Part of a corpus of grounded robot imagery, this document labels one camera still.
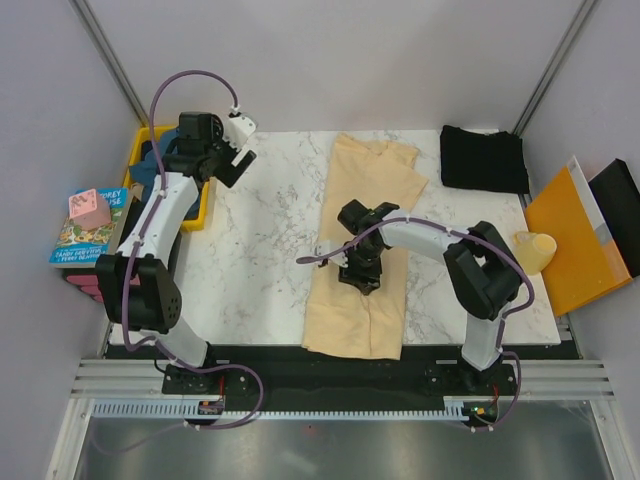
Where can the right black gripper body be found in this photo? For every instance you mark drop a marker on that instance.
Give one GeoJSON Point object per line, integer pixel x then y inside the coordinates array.
{"type": "Point", "coordinates": [363, 261]}

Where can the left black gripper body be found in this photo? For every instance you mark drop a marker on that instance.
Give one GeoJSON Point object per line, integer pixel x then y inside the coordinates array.
{"type": "Point", "coordinates": [223, 158]}

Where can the cream yellow t shirt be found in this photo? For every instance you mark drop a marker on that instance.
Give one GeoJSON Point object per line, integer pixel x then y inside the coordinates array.
{"type": "Point", "coordinates": [341, 321]}

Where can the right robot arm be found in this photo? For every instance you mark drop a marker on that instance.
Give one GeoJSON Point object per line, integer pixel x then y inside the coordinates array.
{"type": "Point", "coordinates": [483, 272]}

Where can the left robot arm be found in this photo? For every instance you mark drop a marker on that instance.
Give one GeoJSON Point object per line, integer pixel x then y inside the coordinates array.
{"type": "Point", "coordinates": [137, 287]}

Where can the yellow plastic bin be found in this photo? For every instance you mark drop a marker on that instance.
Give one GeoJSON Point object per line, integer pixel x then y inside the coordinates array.
{"type": "Point", "coordinates": [141, 147]}

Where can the pink cube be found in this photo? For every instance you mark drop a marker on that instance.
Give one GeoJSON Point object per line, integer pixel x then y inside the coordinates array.
{"type": "Point", "coordinates": [89, 209]}

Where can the blue illustrated book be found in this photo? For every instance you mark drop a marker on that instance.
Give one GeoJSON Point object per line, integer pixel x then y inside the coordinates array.
{"type": "Point", "coordinates": [77, 248]}

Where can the folded black t shirt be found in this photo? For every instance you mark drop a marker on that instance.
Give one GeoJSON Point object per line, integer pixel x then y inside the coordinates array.
{"type": "Point", "coordinates": [485, 162]}

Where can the yellow plastic cup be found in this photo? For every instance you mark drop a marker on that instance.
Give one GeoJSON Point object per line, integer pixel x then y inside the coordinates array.
{"type": "Point", "coordinates": [533, 251]}

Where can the pink black box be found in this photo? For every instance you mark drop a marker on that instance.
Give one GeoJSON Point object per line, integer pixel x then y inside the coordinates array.
{"type": "Point", "coordinates": [85, 280]}

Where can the orange board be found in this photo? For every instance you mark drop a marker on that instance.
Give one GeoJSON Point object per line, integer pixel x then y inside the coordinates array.
{"type": "Point", "coordinates": [581, 270]}

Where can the white strip board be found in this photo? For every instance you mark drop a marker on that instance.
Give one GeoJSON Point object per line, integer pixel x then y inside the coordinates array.
{"type": "Point", "coordinates": [589, 203]}

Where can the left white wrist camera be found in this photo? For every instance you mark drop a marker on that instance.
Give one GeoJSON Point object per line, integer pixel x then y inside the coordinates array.
{"type": "Point", "coordinates": [237, 129]}

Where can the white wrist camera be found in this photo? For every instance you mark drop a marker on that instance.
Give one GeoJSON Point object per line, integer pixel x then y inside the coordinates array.
{"type": "Point", "coordinates": [237, 129]}
{"type": "Point", "coordinates": [329, 251]}

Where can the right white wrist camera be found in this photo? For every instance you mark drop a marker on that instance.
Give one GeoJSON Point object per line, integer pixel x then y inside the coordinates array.
{"type": "Point", "coordinates": [329, 251]}

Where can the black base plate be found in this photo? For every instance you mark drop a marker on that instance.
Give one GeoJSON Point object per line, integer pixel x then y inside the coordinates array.
{"type": "Point", "coordinates": [235, 358]}

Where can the aluminium frame rail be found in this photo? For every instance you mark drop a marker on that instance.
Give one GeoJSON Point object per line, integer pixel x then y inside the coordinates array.
{"type": "Point", "coordinates": [533, 379]}

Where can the left corner aluminium post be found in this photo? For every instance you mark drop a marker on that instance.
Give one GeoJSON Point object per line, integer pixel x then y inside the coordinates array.
{"type": "Point", "coordinates": [96, 33]}

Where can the corner aluminium post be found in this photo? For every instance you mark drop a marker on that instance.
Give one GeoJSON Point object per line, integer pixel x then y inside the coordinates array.
{"type": "Point", "coordinates": [559, 57]}
{"type": "Point", "coordinates": [96, 33]}

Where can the white cable duct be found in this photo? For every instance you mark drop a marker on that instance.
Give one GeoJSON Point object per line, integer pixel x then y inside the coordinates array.
{"type": "Point", "coordinates": [193, 409]}

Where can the right corner aluminium post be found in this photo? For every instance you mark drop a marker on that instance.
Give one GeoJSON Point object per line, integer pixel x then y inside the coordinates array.
{"type": "Point", "coordinates": [559, 57]}

